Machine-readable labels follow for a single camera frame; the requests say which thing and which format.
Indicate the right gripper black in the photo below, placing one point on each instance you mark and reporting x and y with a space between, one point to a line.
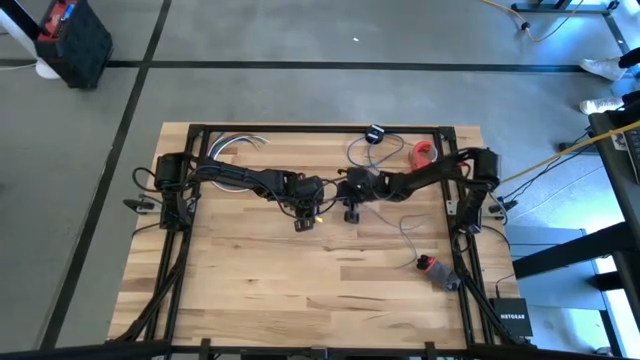
359 184

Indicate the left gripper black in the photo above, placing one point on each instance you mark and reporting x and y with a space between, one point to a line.
306 192

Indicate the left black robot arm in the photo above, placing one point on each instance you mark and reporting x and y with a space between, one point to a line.
235 175

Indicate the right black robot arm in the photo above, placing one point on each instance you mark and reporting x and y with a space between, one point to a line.
425 177

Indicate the red tape dispenser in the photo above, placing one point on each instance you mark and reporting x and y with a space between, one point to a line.
421 154

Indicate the red grey cylindrical object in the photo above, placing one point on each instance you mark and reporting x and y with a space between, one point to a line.
440 272

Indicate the black overhead beam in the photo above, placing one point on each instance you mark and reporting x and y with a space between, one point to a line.
575 247

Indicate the black stand foot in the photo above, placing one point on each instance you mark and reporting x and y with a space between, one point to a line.
560 7

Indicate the black bin red top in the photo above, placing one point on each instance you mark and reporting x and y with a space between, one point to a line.
75 42

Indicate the black table edge rail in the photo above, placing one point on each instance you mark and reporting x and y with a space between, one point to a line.
320 129

